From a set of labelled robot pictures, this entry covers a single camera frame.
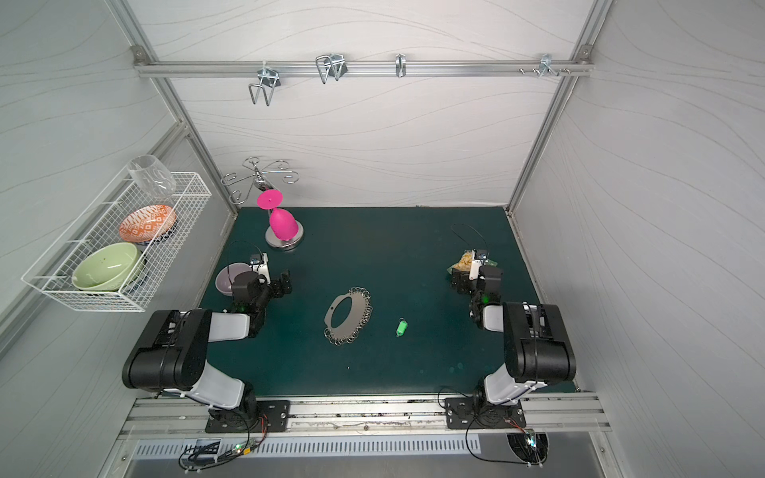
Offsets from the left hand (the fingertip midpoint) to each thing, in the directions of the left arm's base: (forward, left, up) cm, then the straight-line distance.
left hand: (275, 271), depth 94 cm
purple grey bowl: (-2, +16, -1) cm, 16 cm away
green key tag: (-15, -41, -7) cm, 44 cm away
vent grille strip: (-45, -18, -7) cm, 49 cm away
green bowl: (-18, +21, +29) cm, 40 cm away
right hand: (+3, -64, 0) cm, 64 cm away
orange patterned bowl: (-4, +22, +27) cm, 35 cm away
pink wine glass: (+10, -3, +12) cm, 16 cm away
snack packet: (+9, -63, -5) cm, 64 cm away
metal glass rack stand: (+30, +9, +20) cm, 37 cm away
